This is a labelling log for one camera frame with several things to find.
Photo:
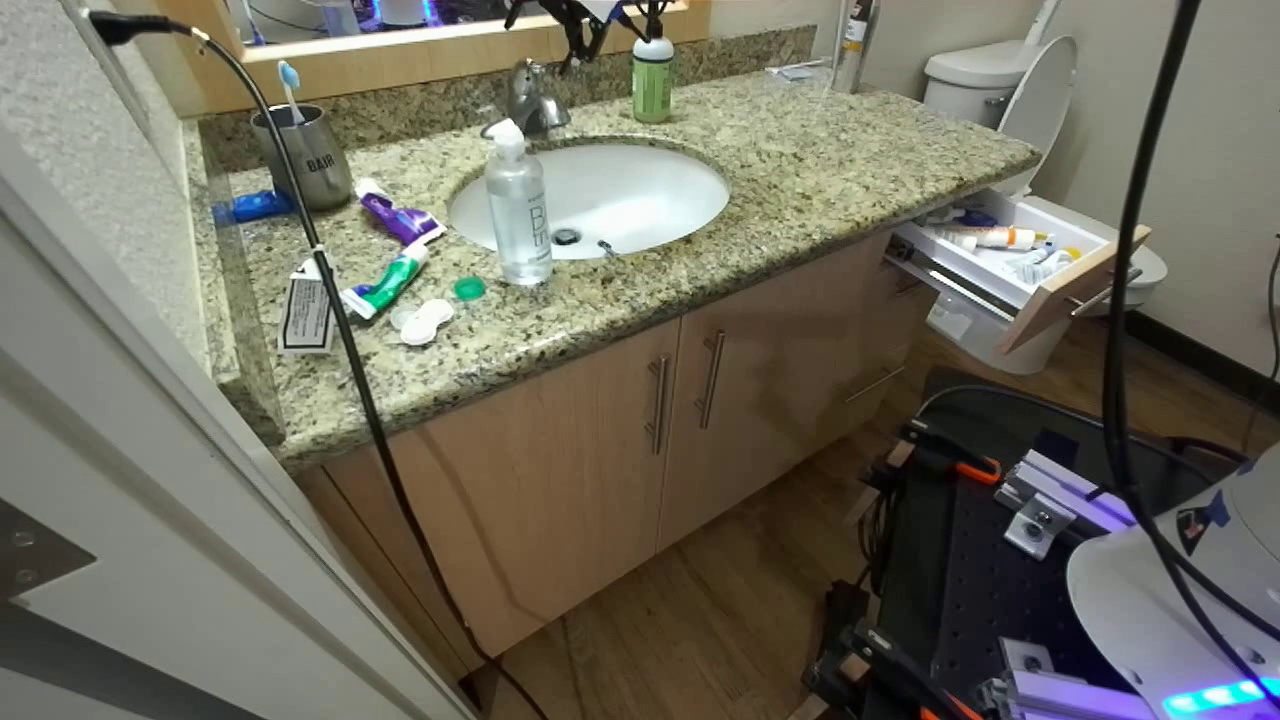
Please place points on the wooden vanity cabinet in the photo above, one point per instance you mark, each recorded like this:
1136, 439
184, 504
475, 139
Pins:
560, 480

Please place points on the chrome faucet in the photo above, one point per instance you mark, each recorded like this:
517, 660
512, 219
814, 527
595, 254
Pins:
530, 106

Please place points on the blue plastic item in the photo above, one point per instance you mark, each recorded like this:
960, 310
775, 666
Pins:
249, 205

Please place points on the green bottle with black nozzle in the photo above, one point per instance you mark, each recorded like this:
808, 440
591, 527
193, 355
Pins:
655, 85

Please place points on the white paper packet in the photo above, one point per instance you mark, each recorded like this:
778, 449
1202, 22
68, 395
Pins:
800, 72

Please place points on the clear soap pump bottle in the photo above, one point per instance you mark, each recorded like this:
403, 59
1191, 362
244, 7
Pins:
523, 223

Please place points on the wooden framed mirror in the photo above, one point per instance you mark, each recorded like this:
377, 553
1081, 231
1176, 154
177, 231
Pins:
443, 51

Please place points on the white contact lens case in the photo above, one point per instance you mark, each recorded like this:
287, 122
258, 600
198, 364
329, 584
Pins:
427, 320

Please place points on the green white toothpaste tube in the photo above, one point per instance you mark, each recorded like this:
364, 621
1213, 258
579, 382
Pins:
387, 285

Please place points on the white sink basin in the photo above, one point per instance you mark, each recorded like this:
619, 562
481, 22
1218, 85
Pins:
643, 202

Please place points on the black robot table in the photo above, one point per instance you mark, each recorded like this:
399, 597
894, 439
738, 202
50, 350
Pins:
960, 584

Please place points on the orange white tube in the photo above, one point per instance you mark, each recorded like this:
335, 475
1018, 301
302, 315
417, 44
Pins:
1005, 237

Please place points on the small green cap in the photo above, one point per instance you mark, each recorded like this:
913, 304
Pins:
469, 290

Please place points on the dark blue drawer item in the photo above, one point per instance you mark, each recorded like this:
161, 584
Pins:
979, 213

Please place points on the white door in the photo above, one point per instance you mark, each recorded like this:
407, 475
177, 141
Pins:
132, 562

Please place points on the blue white toothbrush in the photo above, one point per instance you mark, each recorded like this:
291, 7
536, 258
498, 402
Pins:
291, 81

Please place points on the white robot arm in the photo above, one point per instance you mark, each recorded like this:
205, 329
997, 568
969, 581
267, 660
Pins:
1172, 627

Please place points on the grey metal toothbrush cup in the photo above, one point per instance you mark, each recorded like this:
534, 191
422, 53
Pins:
313, 164

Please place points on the aluminium robot base mount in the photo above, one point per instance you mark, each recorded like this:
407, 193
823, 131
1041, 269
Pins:
1066, 503

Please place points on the white toilet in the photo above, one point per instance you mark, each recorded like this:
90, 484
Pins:
975, 81

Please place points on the metal sink drain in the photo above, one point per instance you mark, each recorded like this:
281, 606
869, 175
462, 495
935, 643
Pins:
565, 237

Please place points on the purple toothpaste tube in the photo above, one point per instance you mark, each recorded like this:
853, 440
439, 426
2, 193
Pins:
403, 219

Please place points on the open wooden drawer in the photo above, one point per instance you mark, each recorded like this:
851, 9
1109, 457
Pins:
1063, 301

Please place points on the orange black clamp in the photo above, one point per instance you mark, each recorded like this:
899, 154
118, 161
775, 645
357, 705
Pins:
884, 673
953, 461

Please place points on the silver bottle with orange cap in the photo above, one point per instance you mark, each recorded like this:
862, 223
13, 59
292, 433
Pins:
853, 53

